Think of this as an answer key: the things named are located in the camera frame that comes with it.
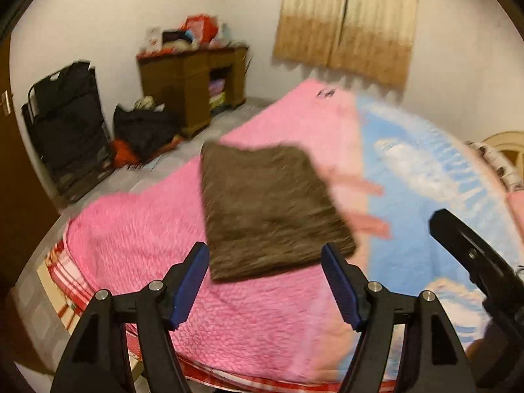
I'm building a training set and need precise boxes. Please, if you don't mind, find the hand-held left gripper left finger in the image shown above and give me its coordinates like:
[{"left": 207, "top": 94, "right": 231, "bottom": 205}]
[{"left": 49, "top": 241, "right": 211, "bottom": 393}]

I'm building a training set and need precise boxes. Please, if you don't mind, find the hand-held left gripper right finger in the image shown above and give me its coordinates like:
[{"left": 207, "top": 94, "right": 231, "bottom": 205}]
[{"left": 320, "top": 243, "right": 477, "bottom": 393}]

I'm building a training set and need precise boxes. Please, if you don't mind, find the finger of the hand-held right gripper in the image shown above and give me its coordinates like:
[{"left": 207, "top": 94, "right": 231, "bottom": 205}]
[{"left": 429, "top": 209, "right": 524, "bottom": 308}]

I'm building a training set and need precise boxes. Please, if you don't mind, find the brown knit garment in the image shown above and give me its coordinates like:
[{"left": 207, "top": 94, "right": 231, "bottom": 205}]
[{"left": 200, "top": 141, "right": 359, "bottom": 283}]

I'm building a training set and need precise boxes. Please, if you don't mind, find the pink and blue printed blanket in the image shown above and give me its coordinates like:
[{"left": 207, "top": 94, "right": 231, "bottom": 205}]
[{"left": 65, "top": 79, "right": 524, "bottom": 385}]

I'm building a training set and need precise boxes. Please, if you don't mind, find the printed pillow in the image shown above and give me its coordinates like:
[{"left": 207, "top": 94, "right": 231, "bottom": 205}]
[{"left": 467, "top": 141, "right": 524, "bottom": 191}]

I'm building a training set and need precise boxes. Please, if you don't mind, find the cream headboard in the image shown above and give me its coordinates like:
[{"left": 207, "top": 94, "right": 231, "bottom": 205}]
[{"left": 483, "top": 131, "right": 524, "bottom": 164}]

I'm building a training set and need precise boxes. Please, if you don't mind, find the red striped bed sheet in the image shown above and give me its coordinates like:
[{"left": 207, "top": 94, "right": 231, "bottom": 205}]
[{"left": 37, "top": 237, "right": 410, "bottom": 393}]

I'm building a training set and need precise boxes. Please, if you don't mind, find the red cloth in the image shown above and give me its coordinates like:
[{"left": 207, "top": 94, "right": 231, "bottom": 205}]
[{"left": 110, "top": 139, "right": 142, "bottom": 170}]

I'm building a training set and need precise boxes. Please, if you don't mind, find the black bag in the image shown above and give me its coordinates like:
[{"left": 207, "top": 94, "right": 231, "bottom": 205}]
[{"left": 113, "top": 104, "right": 181, "bottom": 160}]

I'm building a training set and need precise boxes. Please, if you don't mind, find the brown wooden door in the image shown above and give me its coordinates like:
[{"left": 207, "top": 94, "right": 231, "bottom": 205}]
[{"left": 0, "top": 37, "right": 62, "bottom": 291}]

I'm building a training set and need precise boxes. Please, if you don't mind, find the stack of pink folded cloths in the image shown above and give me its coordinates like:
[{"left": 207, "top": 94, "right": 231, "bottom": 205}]
[{"left": 208, "top": 79, "right": 227, "bottom": 109}]

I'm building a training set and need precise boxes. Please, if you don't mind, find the black folding rack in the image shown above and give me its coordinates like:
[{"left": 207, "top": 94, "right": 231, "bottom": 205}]
[{"left": 21, "top": 61, "right": 115, "bottom": 203}]

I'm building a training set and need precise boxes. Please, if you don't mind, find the brown wooden desk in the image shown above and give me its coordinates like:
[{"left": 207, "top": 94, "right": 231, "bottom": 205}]
[{"left": 136, "top": 45, "right": 250, "bottom": 139}]

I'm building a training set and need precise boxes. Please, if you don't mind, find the beige patterned curtain panel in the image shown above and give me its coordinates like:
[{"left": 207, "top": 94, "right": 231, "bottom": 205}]
[
  {"left": 329, "top": 0, "right": 419, "bottom": 88},
  {"left": 273, "top": 0, "right": 348, "bottom": 68}
]

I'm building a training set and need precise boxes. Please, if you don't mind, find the clutter pile on desk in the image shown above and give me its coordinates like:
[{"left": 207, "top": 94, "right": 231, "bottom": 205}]
[{"left": 182, "top": 14, "right": 219, "bottom": 44}]

